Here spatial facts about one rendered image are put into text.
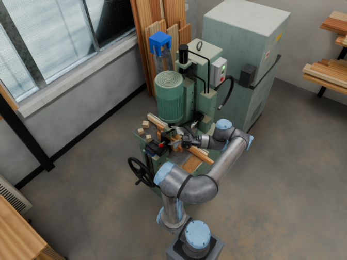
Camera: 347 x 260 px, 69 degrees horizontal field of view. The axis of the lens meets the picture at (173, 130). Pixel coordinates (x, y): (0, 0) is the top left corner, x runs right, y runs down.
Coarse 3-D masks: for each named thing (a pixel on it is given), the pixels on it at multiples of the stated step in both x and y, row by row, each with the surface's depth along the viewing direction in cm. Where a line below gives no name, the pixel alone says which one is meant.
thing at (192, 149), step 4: (160, 128) 197; (176, 136) 190; (192, 148) 182; (192, 152) 184; (196, 152) 180; (200, 152) 180; (200, 156) 179; (204, 156) 177; (204, 160) 179; (208, 160) 175; (212, 160) 175
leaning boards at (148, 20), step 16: (144, 0) 267; (160, 0) 287; (176, 0) 308; (144, 16) 277; (160, 16) 301; (176, 16) 320; (144, 32) 288; (176, 32) 307; (144, 48) 301; (176, 48) 322; (144, 64) 316
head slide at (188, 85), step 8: (184, 80) 162; (192, 80) 162; (184, 88) 160; (192, 88) 164; (184, 96) 165; (192, 96) 170; (184, 104) 171; (192, 104) 176; (184, 112) 177; (192, 112) 182; (184, 120) 183
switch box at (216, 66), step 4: (216, 60) 159; (220, 60) 159; (224, 60) 159; (212, 64) 157; (216, 64) 156; (220, 64) 156; (224, 64) 158; (212, 68) 158; (216, 68) 156; (220, 68) 157; (224, 68) 161; (212, 72) 161; (216, 72) 158; (220, 72) 160; (224, 72) 164; (212, 76) 163; (216, 76) 160; (220, 76) 163; (224, 76) 167; (212, 80) 165; (216, 80) 163; (212, 84) 167; (216, 84) 165
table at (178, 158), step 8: (136, 128) 201; (144, 128) 201; (152, 128) 200; (136, 136) 199; (144, 136) 196; (152, 136) 195; (176, 152) 185; (184, 152) 185; (168, 160) 183; (176, 160) 181; (184, 160) 180; (200, 168) 182
